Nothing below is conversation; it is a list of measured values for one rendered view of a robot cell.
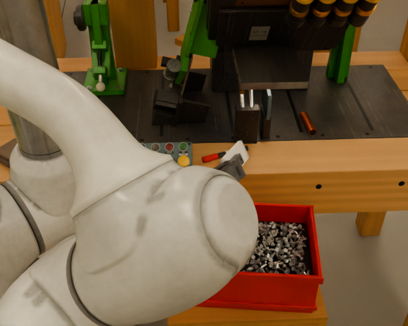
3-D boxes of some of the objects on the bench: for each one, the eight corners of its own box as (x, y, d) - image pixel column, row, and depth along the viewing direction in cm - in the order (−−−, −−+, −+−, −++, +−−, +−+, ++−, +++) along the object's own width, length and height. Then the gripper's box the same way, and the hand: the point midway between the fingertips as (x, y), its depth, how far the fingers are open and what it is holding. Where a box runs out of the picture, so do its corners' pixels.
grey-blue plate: (269, 140, 142) (274, 96, 133) (262, 140, 142) (266, 96, 133) (265, 120, 149) (269, 77, 140) (258, 120, 149) (261, 77, 140)
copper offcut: (316, 135, 143) (317, 129, 142) (308, 136, 143) (309, 129, 142) (306, 117, 150) (307, 110, 149) (298, 118, 150) (300, 111, 149)
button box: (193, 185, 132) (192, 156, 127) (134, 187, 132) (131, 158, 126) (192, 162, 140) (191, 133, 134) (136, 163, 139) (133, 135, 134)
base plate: (429, 141, 145) (431, 135, 143) (31, 152, 140) (29, 147, 139) (381, 69, 177) (383, 63, 176) (57, 77, 173) (56, 71, 172)
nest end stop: (173, 113, 149) (176, 108, 144) (152, 109, 147) (155, 104, 142) (174, 109, 149) (176, 104, 144) (153, 105, 148) (155, 100, 143)
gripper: (201, 187, 56) (267, 116, 73) (54, 225, 70) (138, 157, 87) (229, 245, 58) (287, 162, 75) (80, 270, 72) (157, 195, 89)
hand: (204, 163), depth 80 cm, fingers open, 13 cm apart
